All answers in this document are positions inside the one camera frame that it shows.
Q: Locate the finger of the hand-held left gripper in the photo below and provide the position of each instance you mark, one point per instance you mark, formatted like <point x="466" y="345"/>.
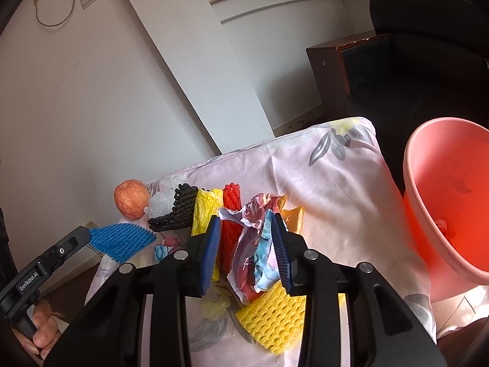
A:
<point x="65" y="248"/>

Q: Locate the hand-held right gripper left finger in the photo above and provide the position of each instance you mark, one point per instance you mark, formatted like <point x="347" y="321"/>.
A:
<point x="211" y="260"/>

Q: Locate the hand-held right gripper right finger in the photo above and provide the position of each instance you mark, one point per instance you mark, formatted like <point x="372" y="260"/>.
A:
<point x="280" y="256"/>

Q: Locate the colourful paper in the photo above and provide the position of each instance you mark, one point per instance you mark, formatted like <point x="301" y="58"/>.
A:
<point x="252" y="237"/>

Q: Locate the blue foam fruit net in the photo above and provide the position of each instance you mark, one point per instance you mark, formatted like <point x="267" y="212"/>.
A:
<point x="118" y="241"/>

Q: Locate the yellow foam fruit net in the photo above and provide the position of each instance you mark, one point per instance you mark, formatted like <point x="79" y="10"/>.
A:
<point x="273" y="321"/>

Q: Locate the clear plastic bag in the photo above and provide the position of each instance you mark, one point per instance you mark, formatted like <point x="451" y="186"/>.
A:
<point x="160" y="204"/>

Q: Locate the pink plastic bucket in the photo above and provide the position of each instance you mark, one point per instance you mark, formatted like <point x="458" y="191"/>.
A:
<point x="439" y="183"/>

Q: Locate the person's left hand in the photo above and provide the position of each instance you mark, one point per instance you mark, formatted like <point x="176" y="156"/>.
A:
<point x="46" y="325"/>

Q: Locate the small colourful wrapper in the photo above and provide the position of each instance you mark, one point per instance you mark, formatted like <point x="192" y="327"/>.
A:
<point x="165" y="250"/>

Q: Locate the yellow plastic bag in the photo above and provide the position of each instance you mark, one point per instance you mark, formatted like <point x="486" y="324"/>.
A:
<point x="204" y="208"/>

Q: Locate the red foam fruit net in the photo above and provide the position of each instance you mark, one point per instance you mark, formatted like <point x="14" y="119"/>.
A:
<point x="231" y="206"/>

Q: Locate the black foam fruit net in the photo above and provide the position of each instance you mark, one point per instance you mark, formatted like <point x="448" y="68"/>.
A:
<point x="179" y="208"/>

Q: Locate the floral pink cloth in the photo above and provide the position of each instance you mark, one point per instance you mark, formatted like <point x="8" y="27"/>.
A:
<point x="336" y="198"/>

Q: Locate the red apple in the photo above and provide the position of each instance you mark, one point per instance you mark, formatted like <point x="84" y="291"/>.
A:
<point x="130" y="198"/>

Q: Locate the red scrap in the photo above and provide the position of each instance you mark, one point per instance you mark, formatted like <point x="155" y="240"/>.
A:
<point x="443" y="227"/>

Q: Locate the brown wooden side cabinet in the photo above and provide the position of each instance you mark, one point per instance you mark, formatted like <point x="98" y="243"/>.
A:
<point x="328" y="76"/>

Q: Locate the black leather armchair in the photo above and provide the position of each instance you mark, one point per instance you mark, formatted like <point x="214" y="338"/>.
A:
<point x="428" y="46"/>

